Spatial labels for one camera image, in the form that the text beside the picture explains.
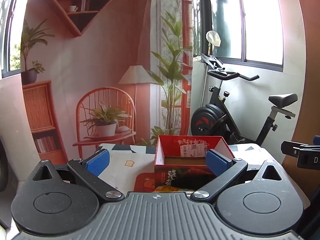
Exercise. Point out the wall poster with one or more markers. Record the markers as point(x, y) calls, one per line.
point(75, 55)

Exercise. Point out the white cartoon printed blanket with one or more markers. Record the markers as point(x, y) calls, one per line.
point(117, 165)

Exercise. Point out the black framed window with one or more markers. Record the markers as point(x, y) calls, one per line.
point(260, 17)

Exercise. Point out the window with grille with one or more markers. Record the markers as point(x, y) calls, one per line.
point(11, 30)

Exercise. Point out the red cardboard box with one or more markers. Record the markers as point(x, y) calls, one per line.
point(168, 145)

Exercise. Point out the black exercise bike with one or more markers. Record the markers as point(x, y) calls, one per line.
point(207, 120)

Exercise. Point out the geometric patterned cloth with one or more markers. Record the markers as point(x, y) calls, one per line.
point(120, 149)

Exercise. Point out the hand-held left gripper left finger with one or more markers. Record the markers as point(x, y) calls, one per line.
point(98, 162)

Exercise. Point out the metal pole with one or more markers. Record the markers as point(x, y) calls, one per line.
point(205, 87)

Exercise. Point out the white cloth cap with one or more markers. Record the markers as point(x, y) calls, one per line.
point(214, 38)

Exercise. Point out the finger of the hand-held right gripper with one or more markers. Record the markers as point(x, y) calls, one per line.
point(317, 140)
point(291, 147)

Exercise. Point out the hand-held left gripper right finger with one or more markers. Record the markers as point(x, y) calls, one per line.
point(216, 162)

